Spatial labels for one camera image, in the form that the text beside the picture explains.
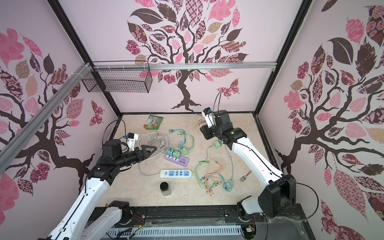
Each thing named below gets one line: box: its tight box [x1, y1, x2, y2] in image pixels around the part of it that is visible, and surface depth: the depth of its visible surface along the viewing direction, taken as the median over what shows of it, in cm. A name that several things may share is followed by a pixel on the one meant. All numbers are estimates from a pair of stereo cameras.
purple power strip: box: [164, 154, 189, 167], surface depth 94 cm
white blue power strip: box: [159, 169, 194, 179], surface depth 87 cm
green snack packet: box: [143, 115, 164, 130], surface depth 116 cm
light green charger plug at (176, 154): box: [172, 151, 181, 159], surface depth 91 cm
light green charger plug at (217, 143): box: [213, 140, 223, 148], surface depth 102 cm
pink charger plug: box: [198, 119, 208, 128], surface depth 79 cm
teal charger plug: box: [166, 147, 173, 156], surface depth 92 cm
